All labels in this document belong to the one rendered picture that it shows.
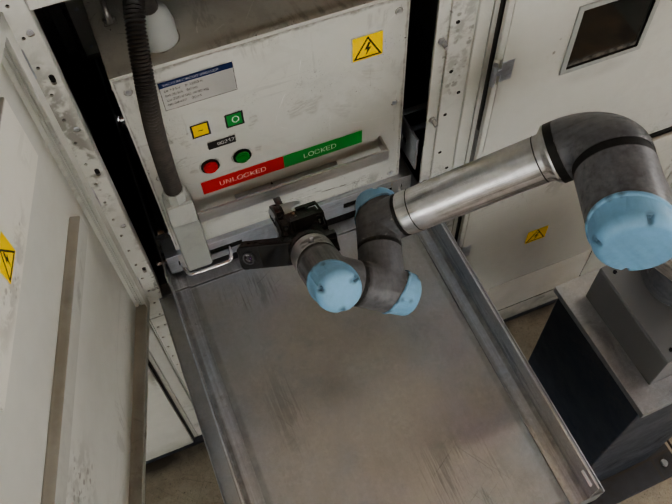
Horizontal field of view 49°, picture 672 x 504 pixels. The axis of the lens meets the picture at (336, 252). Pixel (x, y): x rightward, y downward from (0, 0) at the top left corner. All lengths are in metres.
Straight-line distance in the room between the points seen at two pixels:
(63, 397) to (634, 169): 0.82
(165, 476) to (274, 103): 1.35
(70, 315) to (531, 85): 0.92
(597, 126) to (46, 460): 0.86
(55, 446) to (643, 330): 1.08
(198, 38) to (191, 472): 1.44
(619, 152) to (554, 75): 0.45
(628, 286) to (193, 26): 0.97
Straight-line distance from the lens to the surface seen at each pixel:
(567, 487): 1.41
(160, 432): 2.11
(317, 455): 1.38
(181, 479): 2.30
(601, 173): 1.06
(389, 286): 1.17
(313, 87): 1.29
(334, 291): 1.11
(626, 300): 1.57
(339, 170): 1.42
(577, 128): 1.12
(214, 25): 1.22
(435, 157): 1.52
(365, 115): 1.40
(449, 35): 1.29
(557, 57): 1.46
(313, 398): 1.42
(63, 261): 1.17
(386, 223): 1.22
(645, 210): 1.03
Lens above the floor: 2.17
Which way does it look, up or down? 58 degrees down
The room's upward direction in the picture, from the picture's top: 3 degrees counter-clockwise
